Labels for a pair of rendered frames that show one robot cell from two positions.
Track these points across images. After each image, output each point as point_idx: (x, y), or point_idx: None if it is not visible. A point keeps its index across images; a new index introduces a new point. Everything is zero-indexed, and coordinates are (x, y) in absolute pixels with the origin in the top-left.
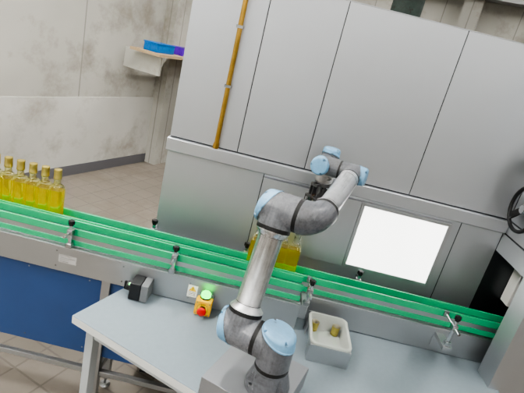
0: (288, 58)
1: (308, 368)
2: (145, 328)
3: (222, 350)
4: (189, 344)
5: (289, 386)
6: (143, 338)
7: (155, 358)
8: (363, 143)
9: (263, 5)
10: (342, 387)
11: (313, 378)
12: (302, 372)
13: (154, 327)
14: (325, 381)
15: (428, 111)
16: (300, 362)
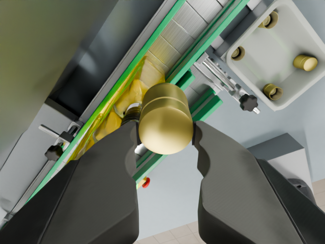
0: None
1: (304, 148)
2: (145, 216)
3: (199, 175)
4: (178, 195)
5: (302, 178)
6: (156, 220)
7: (183, 220)
8: None
9: None
10: (323, 87)
11: (288, 112)
12: (302, 158)
13: (145, 210)
14: (302, 102)
15: None
16: (261, 110)
